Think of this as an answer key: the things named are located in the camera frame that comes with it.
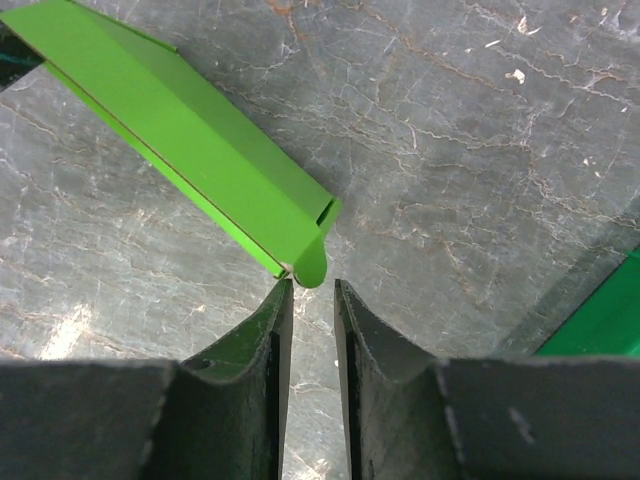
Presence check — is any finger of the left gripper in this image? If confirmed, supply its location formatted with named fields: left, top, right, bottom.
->
left=0, top=23, right=44, bottom=92

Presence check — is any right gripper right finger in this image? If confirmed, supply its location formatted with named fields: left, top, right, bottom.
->
left=334, top=280, right=639, bottom=479

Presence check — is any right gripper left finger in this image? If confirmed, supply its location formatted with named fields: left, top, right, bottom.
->
left=1, top=280, right=293, bottom=479

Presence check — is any green paper box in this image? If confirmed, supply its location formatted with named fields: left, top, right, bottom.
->
left=1, top=1, right=341, bottom=288

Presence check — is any green plastic tray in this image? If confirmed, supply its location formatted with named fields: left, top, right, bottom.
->
left=536, top=249, right=640, bottom=357

